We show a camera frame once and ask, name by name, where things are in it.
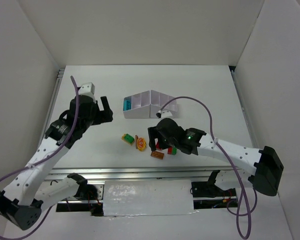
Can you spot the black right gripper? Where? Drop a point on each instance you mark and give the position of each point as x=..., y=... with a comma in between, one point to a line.
x=153, y=138

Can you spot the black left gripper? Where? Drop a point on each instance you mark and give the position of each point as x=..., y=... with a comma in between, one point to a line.
x=101, y=114

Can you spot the teal frog flower lego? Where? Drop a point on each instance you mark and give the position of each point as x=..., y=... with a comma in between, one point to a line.
x=129, y=106

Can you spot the yellow butterfly lego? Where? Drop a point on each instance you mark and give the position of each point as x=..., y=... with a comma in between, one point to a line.
x=141, y=144

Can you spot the tan lego plate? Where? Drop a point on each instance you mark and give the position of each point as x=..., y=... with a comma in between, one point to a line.
x=136, y=141

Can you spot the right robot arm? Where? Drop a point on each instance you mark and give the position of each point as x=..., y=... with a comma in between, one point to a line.
x=260, y=169

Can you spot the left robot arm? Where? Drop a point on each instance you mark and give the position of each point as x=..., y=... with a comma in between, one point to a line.
x=22, y=202

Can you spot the small red lego brick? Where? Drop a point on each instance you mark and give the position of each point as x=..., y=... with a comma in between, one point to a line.
x=169, y=151

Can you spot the small green lego brick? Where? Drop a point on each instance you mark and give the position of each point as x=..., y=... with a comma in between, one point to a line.
x=174, y=151

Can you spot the teal rectangular lego brick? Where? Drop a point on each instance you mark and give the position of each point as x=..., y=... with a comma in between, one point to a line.
x=125, y=105

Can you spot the tan lego brick underside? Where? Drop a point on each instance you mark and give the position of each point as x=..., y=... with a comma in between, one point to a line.
x=157, y=154

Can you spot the light tan lego under green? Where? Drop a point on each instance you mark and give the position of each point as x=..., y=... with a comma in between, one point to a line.
x=128, y=141

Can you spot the green curved lego brick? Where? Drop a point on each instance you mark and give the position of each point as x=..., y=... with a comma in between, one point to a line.
x=128, y=137

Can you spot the white divided organizer bin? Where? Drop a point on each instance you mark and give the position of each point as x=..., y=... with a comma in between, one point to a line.
x=145, y=105

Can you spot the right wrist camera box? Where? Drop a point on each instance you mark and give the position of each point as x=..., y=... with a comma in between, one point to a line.
x=161, y=114

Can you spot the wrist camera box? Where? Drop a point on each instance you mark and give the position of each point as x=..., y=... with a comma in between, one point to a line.
x=161, y=114
x=87, y=89

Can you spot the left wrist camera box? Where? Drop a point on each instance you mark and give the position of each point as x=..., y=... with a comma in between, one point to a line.
x=87, y=89

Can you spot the aluminium frame rail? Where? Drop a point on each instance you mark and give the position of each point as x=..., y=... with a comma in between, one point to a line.
x=207, y=100

